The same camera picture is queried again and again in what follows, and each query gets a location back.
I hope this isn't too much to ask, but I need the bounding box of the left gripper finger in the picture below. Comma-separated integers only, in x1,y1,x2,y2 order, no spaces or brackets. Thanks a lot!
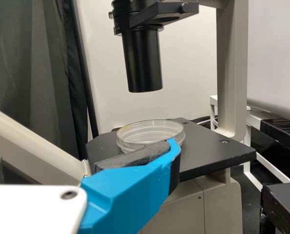
78,137,184,232

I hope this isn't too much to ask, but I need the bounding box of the petri dish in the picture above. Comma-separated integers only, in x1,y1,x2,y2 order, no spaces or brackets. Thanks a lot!
116,119,186,155

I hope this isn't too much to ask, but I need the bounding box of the cream microscope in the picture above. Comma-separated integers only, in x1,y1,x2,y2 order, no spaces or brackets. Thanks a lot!
0,0,257,234

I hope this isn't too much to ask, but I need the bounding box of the black platform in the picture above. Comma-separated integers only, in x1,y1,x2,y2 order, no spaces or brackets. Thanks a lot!
261,182,290,234
209,95,290,184

